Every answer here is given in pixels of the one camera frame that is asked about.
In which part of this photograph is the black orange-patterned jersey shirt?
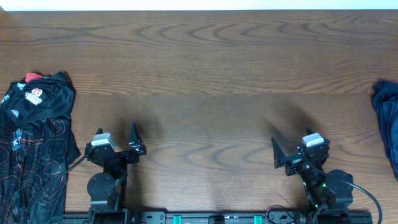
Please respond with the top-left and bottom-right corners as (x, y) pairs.
(1, 72), (81, 223)

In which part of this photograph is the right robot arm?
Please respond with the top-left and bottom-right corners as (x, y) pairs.
(271, 129), (353, 223)

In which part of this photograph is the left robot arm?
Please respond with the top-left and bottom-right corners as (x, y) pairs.
(85, 123), (147, 223)

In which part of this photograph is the dark navy blue garment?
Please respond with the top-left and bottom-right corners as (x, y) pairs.
(372, 80), (397, 179)

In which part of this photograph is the red printed t-shirt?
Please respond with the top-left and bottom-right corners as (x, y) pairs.
(25, 72), (43, 83)

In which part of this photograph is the black mounting rail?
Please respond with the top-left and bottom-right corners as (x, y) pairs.
(61, 210), (373, 224)

